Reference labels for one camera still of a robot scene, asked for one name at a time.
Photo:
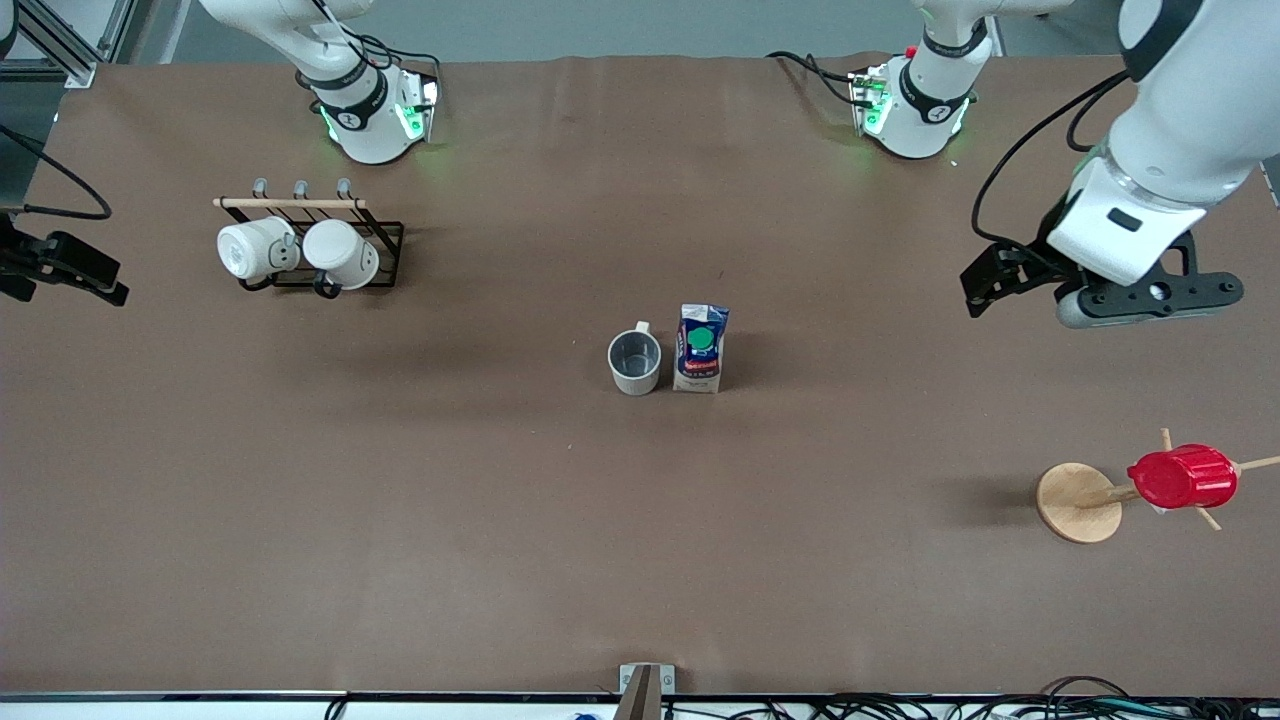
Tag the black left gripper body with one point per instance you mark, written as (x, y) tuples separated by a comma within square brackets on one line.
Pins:
[(1022, 262)]

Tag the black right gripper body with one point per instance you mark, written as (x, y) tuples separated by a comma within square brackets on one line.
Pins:
[(30, 256)]

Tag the blue milk carton green cap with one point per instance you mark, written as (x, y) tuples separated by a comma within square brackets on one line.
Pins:
[(700, 350)]

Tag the white cup ribbed base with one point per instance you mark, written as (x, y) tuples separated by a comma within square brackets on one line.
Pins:
[(340, 252), (250, 250), (635, 378)]

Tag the right arm base control box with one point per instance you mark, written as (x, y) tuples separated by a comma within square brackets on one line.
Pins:
[(420, 105)]

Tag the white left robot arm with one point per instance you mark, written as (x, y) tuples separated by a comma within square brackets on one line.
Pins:
[(1180, 110)]

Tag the left arm base control box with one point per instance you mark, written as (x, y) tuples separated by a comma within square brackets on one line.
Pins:
[(868, 100)]

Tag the red plastic cup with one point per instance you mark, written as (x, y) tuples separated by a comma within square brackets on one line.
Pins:
[(1185, 478)]

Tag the wooden mug tree stand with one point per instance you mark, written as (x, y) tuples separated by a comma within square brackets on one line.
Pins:
[(1075, 505)]

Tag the aluminium frame profile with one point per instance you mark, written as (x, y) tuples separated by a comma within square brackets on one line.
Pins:
[(60, 55)]

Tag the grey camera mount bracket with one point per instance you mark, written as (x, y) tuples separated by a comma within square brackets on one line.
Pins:
[(645, 690)]

